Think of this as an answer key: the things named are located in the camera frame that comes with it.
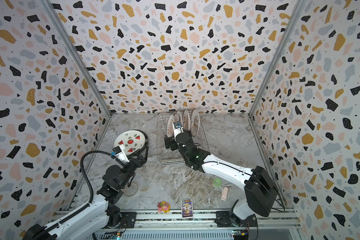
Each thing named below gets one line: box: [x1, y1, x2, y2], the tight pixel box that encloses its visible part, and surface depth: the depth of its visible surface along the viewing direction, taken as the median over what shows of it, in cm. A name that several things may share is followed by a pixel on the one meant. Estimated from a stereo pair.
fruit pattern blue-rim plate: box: [113, 129, 149, 156], surface depth 105 cm
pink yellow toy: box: [157, 200, 171, 213], surface depth 78 cm
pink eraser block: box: [220, 187, 228, 201], surface depth 82 cm
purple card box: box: [180, 198, 194, 219], surface depth 78 cm
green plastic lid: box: [214, 178, 222, 186], surface depth 89 cm
